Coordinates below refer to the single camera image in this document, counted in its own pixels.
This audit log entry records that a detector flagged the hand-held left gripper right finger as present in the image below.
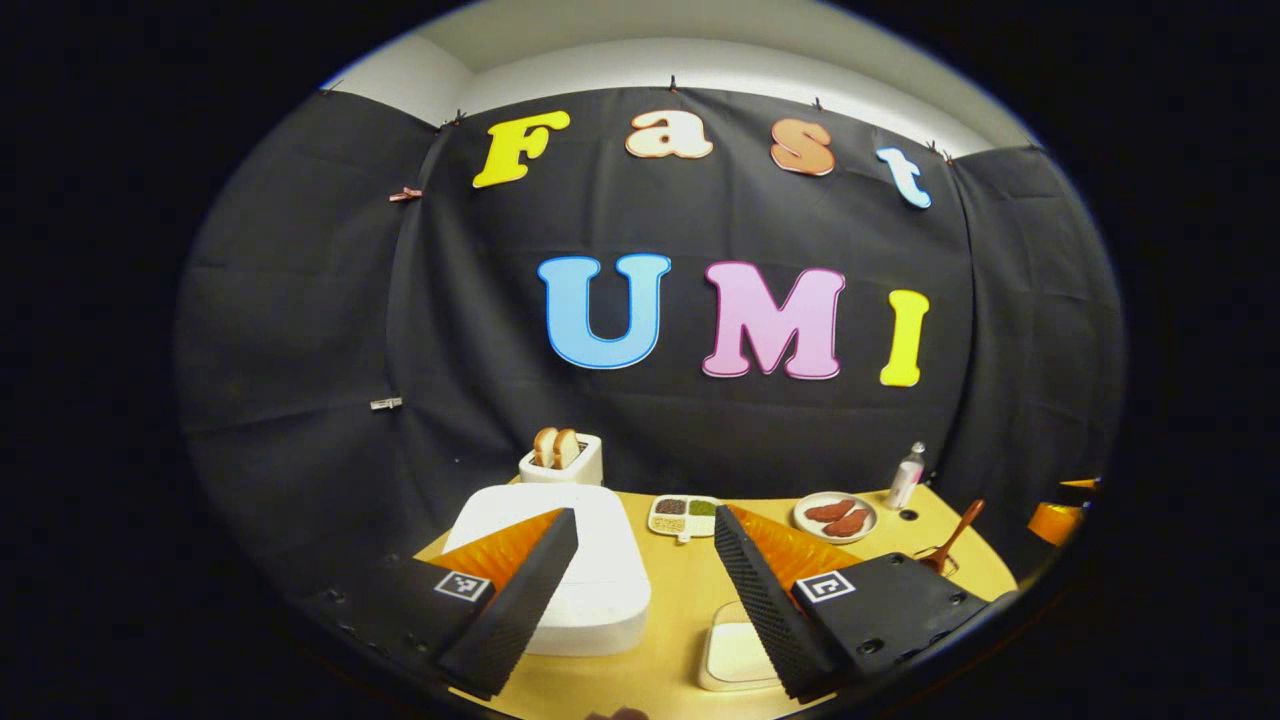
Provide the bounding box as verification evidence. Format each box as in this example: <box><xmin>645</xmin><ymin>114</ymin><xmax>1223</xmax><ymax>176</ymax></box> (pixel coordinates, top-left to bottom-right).
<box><xmin>714</xmin><ymin>503</ymin><xmax>1001</xmax><ymax>701</ymax></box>

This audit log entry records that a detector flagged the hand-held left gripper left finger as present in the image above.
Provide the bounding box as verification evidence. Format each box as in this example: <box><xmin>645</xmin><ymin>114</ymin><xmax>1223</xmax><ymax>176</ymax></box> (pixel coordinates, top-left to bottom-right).
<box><xmin>315</xmin><ymin>507</ymin><xmax>580</xmax><ymax>701</ymax></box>

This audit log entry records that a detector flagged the white rice cooker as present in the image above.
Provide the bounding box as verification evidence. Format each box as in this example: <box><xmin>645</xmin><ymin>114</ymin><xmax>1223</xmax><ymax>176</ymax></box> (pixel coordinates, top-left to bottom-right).
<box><xmin>443</xmin><ymin>484</ymin><xmax>653</xmax><ymax>658</ymax></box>

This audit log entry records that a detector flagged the brown wooden spoon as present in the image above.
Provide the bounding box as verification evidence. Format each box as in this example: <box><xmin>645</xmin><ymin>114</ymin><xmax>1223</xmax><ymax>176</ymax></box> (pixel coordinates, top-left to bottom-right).
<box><xmin>920</xmin><ymin>499</ymin><xmax>987</xmax><ymax>576</ymax></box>

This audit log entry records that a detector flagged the clear plastic container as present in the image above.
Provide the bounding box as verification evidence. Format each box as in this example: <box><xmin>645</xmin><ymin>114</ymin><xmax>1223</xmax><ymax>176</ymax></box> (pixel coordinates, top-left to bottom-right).
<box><xmin>697</xmin><ymin>600</ymin><xmax>786</xmax><ymax>693</ymax></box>

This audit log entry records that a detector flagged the white round plate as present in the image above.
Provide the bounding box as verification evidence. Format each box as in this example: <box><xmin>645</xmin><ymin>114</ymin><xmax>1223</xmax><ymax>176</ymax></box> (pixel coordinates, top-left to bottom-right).
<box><xmin>793</xmin><ymin>491</ymin><xmax>880</xmax><ymax>544</ymax></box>

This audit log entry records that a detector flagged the white divided bean dish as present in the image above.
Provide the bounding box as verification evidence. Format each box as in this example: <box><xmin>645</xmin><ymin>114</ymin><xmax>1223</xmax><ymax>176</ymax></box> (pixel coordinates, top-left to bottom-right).
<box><xmin>648</xmin><ymin>494</ymin><xmax>723</xmax><ymax>544</ymax></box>

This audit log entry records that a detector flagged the white toaster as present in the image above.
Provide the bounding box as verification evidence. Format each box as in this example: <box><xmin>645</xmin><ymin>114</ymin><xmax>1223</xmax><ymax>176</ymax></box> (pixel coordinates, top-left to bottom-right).
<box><xmin>518</xmin><ymin>433</ymin><xmax>604</xmax><ymax>488</ymax></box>

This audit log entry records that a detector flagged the clear bottle with pink label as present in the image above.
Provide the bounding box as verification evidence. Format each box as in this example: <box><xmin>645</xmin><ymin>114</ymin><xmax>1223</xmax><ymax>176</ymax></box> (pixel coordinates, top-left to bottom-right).
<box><xmin>885</xmin><ymin>442</ymin><xmax>927</xmax><ymax>511</ymax></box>

